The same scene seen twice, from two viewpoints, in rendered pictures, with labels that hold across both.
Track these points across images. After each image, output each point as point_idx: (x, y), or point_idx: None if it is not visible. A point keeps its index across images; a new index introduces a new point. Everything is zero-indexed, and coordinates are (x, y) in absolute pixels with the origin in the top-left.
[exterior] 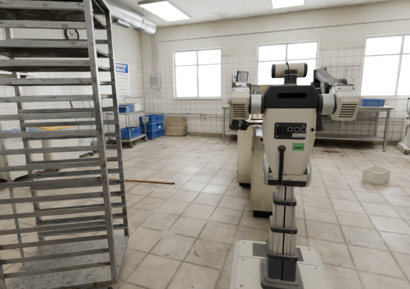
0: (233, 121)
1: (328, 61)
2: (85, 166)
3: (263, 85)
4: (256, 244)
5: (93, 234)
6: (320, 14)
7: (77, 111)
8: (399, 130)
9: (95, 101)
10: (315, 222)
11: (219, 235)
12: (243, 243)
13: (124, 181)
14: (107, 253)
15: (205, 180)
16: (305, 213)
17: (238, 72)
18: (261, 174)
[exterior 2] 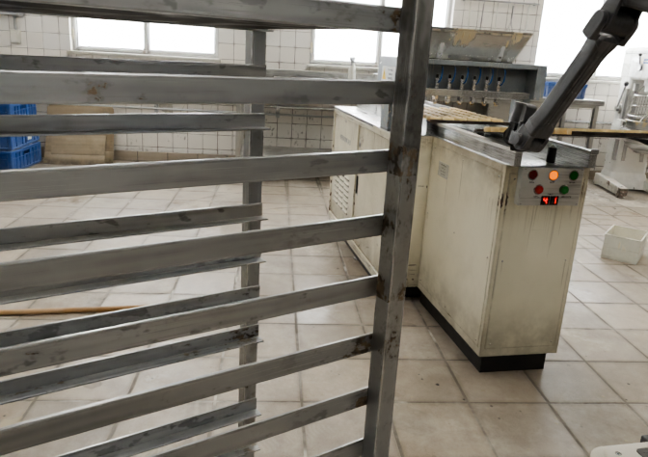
0: (542, 126)
1: None
2: (325, 305)
3: (466, 31)
4: (646, 451)
5: None
6: None
7: (123, 72)
8: (596, 148)
9: (419, 35)
10: (608, 363)
11: (449, 437)
12: (618, 456)
13: (28, 316)
14: None
15: (282, 289)
16: (574, 346)
17: None
18: (516, 265)
